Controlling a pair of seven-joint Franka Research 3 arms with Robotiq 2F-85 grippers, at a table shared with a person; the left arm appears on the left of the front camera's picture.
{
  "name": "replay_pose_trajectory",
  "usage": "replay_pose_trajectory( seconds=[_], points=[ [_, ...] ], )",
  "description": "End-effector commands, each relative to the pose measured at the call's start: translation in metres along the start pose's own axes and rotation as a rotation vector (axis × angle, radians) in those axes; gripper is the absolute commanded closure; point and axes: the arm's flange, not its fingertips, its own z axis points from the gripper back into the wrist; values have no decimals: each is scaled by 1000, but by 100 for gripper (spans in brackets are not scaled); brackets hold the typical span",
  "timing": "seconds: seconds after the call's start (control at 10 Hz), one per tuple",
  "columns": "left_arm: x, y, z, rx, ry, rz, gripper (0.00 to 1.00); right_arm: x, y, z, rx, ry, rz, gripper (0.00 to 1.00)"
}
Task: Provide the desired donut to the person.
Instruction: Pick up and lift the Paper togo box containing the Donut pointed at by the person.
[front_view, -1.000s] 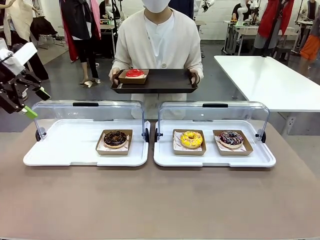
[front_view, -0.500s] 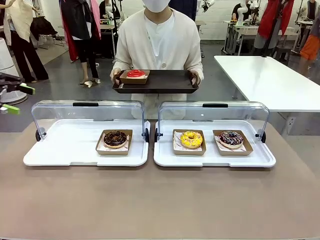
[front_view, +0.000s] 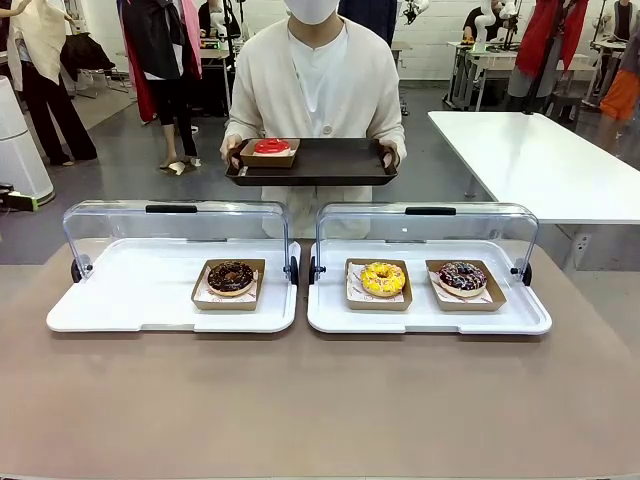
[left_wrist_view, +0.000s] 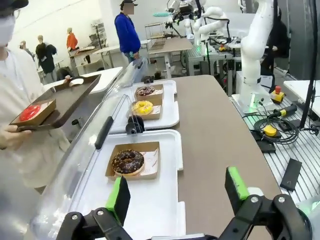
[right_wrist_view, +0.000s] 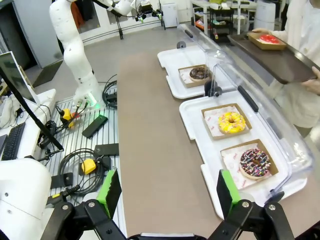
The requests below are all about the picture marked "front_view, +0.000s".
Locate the white display tray base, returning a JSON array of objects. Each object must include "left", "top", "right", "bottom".
[
  {"left": 46, "top": 238, "right": 301, "bottom": 335},
  {"left": 307, "top": 239, "right": 554, "bottom": 335}
]

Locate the mannequin with black pink garments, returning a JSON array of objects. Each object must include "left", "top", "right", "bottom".
[{"left": 117, "top": 0, "right": 204, "bottom": 171}]

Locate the yellow sprinkled donut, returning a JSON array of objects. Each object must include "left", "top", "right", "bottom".
[
  {"left": 360, "top": 261, "right": 406, "bottom": 297},
  {"left": 344, "top": 257, "right": 414, "bottom": 312}
]

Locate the black jacket on chair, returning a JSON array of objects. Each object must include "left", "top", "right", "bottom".
[{"left": 59, "top": 32, "right": 116, "bottom": 84}]

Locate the white cylindrical air purifier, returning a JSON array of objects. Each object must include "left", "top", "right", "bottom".
[{"left": 0, "top": 77, "right": 55, "bottom": 206}]

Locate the person's left hand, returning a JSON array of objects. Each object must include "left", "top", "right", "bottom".
[{"left": 378, "top": 142, "right": 401, "bottom": 170}]

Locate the person's left forearm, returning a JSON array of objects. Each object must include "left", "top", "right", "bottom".
[{"left": 372, "top": 109, "right": 407, "bottom": 151}]

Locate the person in white cardigan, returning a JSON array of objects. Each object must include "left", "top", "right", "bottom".
[{"left": 219, "top": 0, "right": 407, "bottom": 240}]

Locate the clear display lid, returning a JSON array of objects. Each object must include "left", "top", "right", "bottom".
[
  {"left": 314, "top": 202, "right": 540, "bottom": 281},
  {"left": 62, "top": 199, "right": 292, "bottom": 281}
]

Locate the chocolate donut with coloured sprinkles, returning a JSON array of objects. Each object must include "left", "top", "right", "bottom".
[{"left": 438, "top": 260, "right": 488, "bottom": 298}]

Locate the orange garment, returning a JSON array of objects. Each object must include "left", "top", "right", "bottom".
[{"left": 599, "top": 69, "right": 640, "bottom": 121}]

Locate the person's right forearm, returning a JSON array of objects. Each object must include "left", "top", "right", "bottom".
[{"left": 222, "top": 109, "right": 259, "bottom": 151}]

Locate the dark brown serving tray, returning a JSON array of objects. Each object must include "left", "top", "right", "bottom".
[{"left": 224, "top": 138, "right": 400, "bottom": 188}]

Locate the mannequin with cream top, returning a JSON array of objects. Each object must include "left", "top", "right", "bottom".
[{"left": 7, "top": 0, "right": 99, "bottom": 167}]

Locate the red glazed donut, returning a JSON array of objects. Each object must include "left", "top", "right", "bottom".
[
  {"left": 239, "top": 138, "right": 301, "bottom": 169},
  {"left": 253, "top": 138, "right": 293, "bottom": 156}
]

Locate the person's right hand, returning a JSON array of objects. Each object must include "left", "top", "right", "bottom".
[{"left": 220, "top": 137, "right": 247, "bottom": 169}]

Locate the dark sprinkled donut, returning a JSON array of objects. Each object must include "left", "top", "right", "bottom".
[{"left": 425, "top": 258, "right": 508, "bottom": 313}]

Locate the white table leg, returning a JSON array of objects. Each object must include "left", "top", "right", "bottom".
[{"left": 554, "top": 222, "right": 594, "bottom": 274}]

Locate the pair of sandals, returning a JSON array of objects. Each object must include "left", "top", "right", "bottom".
[{"left": 158, "top": 158, "right": 202, "bottom": 177}]

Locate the mannequin with red garment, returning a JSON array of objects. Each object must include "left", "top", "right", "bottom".
[{"left": 507, "top": 0, "right": 589, "bottom": 101}]

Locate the white printed paper liner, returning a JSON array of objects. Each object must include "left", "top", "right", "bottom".
[
  {"left": 198, "top": 267, "right": 262, "bottom": 303},
  {"left": 348, "top": 264, "right": 407, "bottom": 303},
  {"left": 430, "top": 269, "right": 501, "bottom": 304}
]

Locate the white face mask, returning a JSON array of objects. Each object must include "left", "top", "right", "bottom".
[{"left": 284, "top": 0, "right": 341, "bottom": 25}]

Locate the large white table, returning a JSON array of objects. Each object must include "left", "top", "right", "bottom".
[{"left": 427, "top": 110, "right": 640, "bottom": 225}]

